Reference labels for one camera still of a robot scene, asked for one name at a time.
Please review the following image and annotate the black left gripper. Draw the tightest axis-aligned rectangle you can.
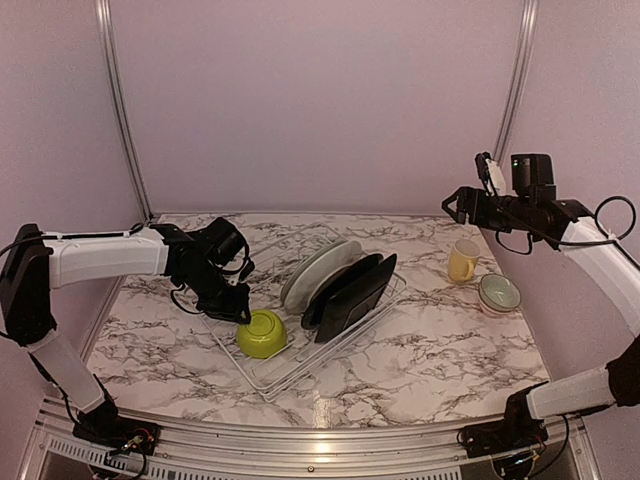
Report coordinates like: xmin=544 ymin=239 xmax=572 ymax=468
xmin=180 ymin=263 xmax=251 ymax=325

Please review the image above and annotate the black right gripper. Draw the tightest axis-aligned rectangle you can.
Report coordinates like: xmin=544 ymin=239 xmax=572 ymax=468
xmin=441 ymin=186 xmax=533 ymax=231

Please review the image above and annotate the lime green bowl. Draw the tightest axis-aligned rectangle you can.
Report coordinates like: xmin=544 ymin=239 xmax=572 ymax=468
xmin=236 ymin=309 xmax=288 ymax=359

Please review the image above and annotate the yellow ceramic mug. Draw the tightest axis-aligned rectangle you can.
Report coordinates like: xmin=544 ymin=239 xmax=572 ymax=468
xmin=447 ymin=239 xmax=481 ymax=283

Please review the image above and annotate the pale grey-green bowl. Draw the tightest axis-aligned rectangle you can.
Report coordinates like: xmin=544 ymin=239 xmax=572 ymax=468
xmin=478 ymin=274 xmax=522 ymax=312

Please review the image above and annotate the red patterned white bowl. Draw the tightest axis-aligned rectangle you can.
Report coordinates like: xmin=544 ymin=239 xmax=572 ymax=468
xmin=478 ymin=295 xmax=519 ymax=317

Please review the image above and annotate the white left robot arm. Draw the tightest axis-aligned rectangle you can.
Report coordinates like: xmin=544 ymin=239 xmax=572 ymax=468
xmin=1 ymin=217 xmax=253 ymax=445

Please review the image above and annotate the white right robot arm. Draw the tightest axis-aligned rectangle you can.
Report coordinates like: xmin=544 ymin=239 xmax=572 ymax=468
xmin=442 ymin=152 xmax=639 ymax=448

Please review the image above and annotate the grey floral plate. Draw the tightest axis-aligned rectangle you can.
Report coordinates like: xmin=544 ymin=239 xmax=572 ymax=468
xmin=280 ymin=240 xmax=362 ymax=314

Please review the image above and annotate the black square plate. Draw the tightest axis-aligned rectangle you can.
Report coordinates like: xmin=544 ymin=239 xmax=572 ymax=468
xmin=308 ymin=253 xmax=397 ymax=344

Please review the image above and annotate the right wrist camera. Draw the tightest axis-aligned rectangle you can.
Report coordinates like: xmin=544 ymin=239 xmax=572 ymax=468
xmin=474 ymin=152 xmax=508 ymax=196

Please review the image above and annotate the white wire dish rack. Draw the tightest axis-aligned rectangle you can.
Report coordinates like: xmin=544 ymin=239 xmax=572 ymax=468
xmin=204 ymin=223 xmax=406 ymax=402

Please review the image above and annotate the right aluminium corner post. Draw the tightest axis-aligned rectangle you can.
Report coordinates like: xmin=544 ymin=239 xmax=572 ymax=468
xmin=493 ymin=0 xmax=540 ymax=164

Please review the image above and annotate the aluminium corner post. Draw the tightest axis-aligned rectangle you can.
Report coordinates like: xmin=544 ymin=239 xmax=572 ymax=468
xmin=493 ymin=0 xmax=540 ymax=164
xmin=94 ymin=0 xmax=153 ymax=222

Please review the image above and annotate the aluminium front frame rail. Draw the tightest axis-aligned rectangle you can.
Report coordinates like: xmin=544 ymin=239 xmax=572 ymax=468
xmin=17 ymin=397 xmax=602 ymax=479

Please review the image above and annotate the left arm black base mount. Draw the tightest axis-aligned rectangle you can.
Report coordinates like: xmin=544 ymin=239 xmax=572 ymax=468
xmin=72 ymin=394 xmax=160 ymax=455

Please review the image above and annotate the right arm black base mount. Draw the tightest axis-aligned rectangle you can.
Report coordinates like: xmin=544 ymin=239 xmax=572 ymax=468
xmin=456 ymin=383 xmax=548 ymax=458

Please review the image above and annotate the left aluminium corner post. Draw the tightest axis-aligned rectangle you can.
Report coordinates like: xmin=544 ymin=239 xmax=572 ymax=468
xmin=94 ymin=0 xmax=153 ymax=222

